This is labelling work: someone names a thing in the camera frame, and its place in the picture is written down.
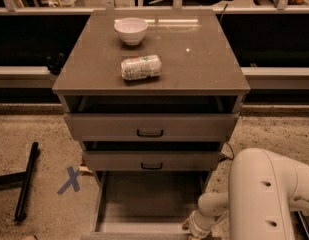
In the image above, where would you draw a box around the grey middle drawer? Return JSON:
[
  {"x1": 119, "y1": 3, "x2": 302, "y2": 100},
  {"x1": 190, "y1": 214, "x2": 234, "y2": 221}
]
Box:
[{"x1": 82, "y1": 151, "x2": 220, "y2": 171}]

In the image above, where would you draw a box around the black right stand leg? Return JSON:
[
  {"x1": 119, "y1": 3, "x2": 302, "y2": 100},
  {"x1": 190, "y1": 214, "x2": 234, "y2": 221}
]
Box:
[{"x1": 294, "y1": 211, "x2": 309, "y2": 240}]

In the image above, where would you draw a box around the black floor cable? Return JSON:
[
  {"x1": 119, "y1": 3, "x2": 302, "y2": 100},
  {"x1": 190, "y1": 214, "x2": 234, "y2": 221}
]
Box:
[{"x1": 220, "y1": 141, "x2": 236, "y2": 162}]

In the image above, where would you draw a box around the grey bottom drawer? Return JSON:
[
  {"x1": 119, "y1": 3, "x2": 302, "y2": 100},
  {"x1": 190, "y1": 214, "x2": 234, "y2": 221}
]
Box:
[{"x1": 80, "y1": 171, "x2": 208, "y2": 240}]

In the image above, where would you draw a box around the grey top drawer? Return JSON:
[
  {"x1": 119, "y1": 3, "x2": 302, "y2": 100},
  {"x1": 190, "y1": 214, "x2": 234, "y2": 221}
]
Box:
[{"x1": 64, "y1": 113, "x2": 238, "y2": 142}]

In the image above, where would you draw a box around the black left stand leg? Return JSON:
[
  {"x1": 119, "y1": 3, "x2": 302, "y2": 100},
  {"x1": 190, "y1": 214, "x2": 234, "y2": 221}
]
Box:
[{"x1": 0, "y1": 142, "x2": 40, "y2": 223}]

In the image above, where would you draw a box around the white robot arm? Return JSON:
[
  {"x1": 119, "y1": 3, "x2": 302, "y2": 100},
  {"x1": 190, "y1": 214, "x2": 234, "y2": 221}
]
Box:
[{"x1": 183, "y1": 148, "x2": 309, "y2": 240}]

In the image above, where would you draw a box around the grey drawer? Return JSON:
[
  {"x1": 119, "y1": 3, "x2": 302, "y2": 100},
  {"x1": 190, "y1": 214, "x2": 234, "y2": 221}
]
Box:
[
  {"x1": 64, "y1": 113, "x2": 238, "y2": 142},
  {"x1": 82, "y1": 151, "x2": 220, "y2": 171},
  {"x1": 80, "y1": 171, "x2": 208, "y2": 240}
]

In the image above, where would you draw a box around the white crushed can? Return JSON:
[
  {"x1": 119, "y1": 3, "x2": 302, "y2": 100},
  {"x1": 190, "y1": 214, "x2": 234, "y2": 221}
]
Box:
[{"x1": 121, "y1": 55, "x2": 162, "y2": 81}]

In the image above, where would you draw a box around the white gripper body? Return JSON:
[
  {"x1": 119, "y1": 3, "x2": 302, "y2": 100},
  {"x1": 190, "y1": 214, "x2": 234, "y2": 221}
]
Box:
[{"x1": 188, "y1": 211, "x2": 215, "y2": 239}]

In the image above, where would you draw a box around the black stand leg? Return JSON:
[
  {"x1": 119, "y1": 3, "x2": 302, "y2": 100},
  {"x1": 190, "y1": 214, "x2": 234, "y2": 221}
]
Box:
[
  {"x1": 0, "y1": 142, "x2": 40, "y2": 223},
  {"x1": 294, "y1": 211, "x2": 309, "y2": 240}
]

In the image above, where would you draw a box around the blue tape cross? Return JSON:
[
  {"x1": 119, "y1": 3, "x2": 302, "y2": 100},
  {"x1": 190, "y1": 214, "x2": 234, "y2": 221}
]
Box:
[{"x1": 57, "y1": 166, "x2": 81, "y2": 195}]

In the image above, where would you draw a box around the black clamp on rail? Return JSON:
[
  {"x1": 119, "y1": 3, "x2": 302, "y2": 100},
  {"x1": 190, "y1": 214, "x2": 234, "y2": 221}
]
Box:
[{"x1": 46, "y1": 53, "x2": 65, "y2": 75}]

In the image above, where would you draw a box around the white ceramic bowl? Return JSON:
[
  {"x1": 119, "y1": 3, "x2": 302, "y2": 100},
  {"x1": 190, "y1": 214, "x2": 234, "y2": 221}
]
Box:
[{"x1": 114, "y1": 18, "x2": 148, "y2": 45}]

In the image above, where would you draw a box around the grey drawer cabinet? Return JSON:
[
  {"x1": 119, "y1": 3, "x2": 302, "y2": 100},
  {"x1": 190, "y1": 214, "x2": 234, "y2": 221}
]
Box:
[{"x1": 52, "y1": 9, "x2": 251, "y2": 198}]

